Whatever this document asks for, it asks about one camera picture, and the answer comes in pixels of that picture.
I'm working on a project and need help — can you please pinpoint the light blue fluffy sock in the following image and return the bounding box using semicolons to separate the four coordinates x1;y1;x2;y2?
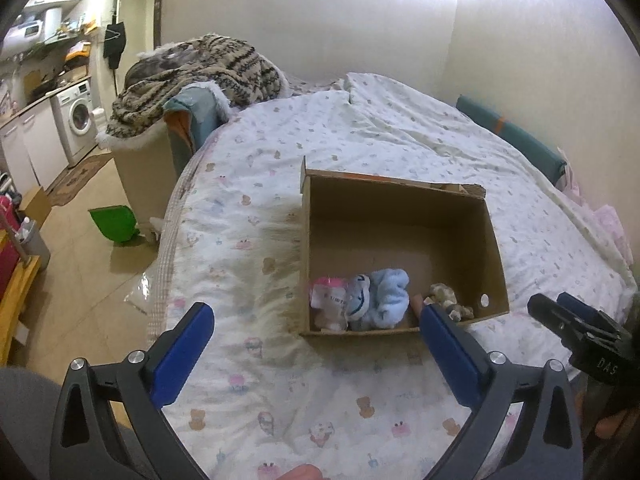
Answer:
360;269;410;330

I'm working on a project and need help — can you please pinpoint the grey striped sock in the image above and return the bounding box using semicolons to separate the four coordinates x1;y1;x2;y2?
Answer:
345;274;372;332

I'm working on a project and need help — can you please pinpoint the clear plastic packet with label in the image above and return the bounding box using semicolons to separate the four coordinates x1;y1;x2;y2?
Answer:
309;284;347;333

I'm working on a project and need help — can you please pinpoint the pink rubber toy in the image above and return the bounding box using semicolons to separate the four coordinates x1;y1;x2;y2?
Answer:
312;276;347;288

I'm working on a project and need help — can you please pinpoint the person's right hand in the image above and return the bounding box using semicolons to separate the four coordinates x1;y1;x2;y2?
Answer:
575;390;639;440

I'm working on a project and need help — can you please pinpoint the person's left hand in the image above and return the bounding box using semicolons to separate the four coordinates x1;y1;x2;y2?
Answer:
277;464;324;480

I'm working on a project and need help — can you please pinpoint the beige scrunchie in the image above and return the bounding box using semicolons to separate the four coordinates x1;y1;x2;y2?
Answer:
423;283;475;323

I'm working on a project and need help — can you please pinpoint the orange foam cylinder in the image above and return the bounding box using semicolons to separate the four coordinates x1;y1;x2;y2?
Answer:
410;295;424;318

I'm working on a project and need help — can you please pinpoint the teal bolster pillow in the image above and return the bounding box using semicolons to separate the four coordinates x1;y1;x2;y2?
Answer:
456;96;566;184

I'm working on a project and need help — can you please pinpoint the yellow wooden shelf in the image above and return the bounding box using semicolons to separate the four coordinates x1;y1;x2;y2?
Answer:
0;256;40;365

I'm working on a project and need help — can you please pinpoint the white patterned bed quilt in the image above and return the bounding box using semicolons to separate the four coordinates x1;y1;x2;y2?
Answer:
154;74;637;479

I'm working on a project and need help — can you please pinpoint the magenta bag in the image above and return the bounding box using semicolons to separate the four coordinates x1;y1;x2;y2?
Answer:
0;195;20;297

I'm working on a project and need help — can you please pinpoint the grey trash bin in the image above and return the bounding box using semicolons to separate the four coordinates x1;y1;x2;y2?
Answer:
17;217;51;272

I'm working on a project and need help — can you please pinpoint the brown cardboard box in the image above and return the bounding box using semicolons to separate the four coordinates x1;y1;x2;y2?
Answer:
299;165;510;337

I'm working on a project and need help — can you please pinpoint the green dustpan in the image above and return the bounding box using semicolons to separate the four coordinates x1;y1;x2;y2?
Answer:
89;205;140;244

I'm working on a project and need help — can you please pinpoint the brown patterned floor mat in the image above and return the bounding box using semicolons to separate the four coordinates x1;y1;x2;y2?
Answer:
48;154;113;207

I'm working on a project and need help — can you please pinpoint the beige armchair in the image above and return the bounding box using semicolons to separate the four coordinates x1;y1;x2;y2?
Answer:
113;120;179;242

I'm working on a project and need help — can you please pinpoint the white kitchen cabinet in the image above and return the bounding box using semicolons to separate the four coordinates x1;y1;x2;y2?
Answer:
1;99;68;195

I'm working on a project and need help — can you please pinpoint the white washing machine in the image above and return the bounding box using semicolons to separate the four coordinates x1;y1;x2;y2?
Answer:
50;78;98;167

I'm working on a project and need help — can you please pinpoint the teal cushion orange lining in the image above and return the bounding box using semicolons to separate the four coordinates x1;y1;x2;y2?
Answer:
163;81;232;176

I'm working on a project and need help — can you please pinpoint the striped knitted blanket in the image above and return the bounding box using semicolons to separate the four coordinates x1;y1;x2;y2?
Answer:
96;32;290;151

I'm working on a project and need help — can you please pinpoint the black hanging garment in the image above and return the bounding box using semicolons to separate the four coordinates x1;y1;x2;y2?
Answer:
103;22;127;70

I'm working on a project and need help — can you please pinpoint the white microwave oven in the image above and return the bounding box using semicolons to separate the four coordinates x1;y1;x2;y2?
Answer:
1;20;43;56

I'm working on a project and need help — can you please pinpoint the pink fabric by wall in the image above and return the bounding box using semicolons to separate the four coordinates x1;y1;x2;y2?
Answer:
555;146;639;266

